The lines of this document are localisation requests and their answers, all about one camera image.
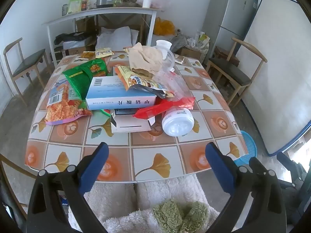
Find grey plastic bag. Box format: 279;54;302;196
170;35;187;50

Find white plastic drink bottle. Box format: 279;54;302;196
162;107;195;137

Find silver refrigerator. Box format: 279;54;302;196
203;0;258;65

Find red plastic wrapper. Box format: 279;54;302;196
133;97;196;120

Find white shelf table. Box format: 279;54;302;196
42;7;164;67

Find green fluffy cloth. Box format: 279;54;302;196
153;199;209;233

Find green food packet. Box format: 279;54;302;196
67;0;83;14

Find clear plastic bag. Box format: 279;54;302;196
153;68;192;102

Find wooden stool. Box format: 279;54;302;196
214;46;240;66

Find small yellow packet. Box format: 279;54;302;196
95;48;114;59

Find large orange snack bag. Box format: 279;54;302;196
44;79;93;126

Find white paper cup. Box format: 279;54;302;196
155;39;172;54

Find white and green bag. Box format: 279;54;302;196
194;31;211;49

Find blue plastic mesh basket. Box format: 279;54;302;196
233;130;258;168

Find white fleece pants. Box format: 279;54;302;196
68;175;240;233

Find crumpled brown paper bag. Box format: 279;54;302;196
128;42;166;77

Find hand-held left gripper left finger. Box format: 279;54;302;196
26;141;109;233

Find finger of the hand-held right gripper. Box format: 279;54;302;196
248;157;268;174

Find orange and black snack packet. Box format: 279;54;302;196
114;65;174;99

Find clear plastic container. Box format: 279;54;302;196
160;50;176;72

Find wooden chair dark seat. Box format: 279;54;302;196
0;154;37;219
206;37;268;107
3;37;50;107

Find blue and white medicine box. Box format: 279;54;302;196
86;76;158;110

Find black bag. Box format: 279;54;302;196
54;32;96;45

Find green snack bag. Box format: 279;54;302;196
63;58;108;102

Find white mattress blue trim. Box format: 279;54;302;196
234;0;311;157

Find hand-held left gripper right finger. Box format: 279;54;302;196
205;141;287;233

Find yellow plastic bag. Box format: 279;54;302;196
153;17;175;36

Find white cardboard box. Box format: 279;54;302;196
110;108;158;133

